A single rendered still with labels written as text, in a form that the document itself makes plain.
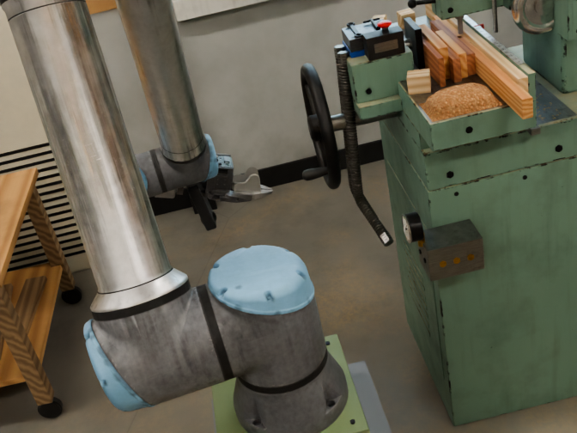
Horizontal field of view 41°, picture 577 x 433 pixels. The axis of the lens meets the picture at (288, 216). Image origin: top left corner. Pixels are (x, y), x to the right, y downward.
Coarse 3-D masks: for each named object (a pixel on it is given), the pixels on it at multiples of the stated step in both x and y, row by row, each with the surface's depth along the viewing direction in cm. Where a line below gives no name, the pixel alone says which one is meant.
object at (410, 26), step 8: (408, 24) 169; (416, 24) 168; (408, 32) 171; (416, 32) 165; (408, 40) 170; (416, 40) 166; (416, 48) 167; (416, 56) 168; (416, 64) 170; (424, 64) 169
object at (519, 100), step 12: (444, 24) 180; (480, 60) 159; (480, 72) 160; (492, 72) 153; (504, 72) 152; (492, 84) 155; (504, 84) 148; (516, 84) 146; (504, 96) 149; (516, 96) 143; (528, 96) 141; (516, 108) 144; (528, 108) 141
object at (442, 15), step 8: (440, 0) 163; (448, 0) 163; (456, 0) 163; (464, 0) 163; (472, 0) 163; (480, 0) 164; (488, 0) 164; (496, 0) 164; (432, 8) 170; (440, 8) 163; (448, 8) 163; (456, 8) 164; (464, 8) 164; (472, 8) 164; (480, 8) 165; (488, 8) 165; (440, 16) 165; (448, 16) 164; (456, 16) 165
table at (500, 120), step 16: (432, 80) 165; (448, 80) 163; (464, 80) 162; (480, 80) 160; (352, 96) 173; (400, 96) 168; (416, 96) 159; (496, 96) 152; (368, 112) 168; (384, 112) 168; (416, 112) 156; (480, 112) 148; (496, 112) 148; (512, 112) 149; (416, 128) 160; (432, 128) 148; (448, 128) 149; (464, 128) 149; (480, 128) 150; (496, 128) 150; (512, 128) 151; (528, 128) 151; (432, 144) 150; (448, 144) 150
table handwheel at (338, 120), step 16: (304, 64) 172; (304, 80) 180; (304, 96) 186; (320, 96) 163; (320, 112) 163; (320, 128) 163; (336, 128) 176; (320, 144) 179; (336, 144) 164; (320, 160) 187; (336, 160) 166; (336, 176) 169
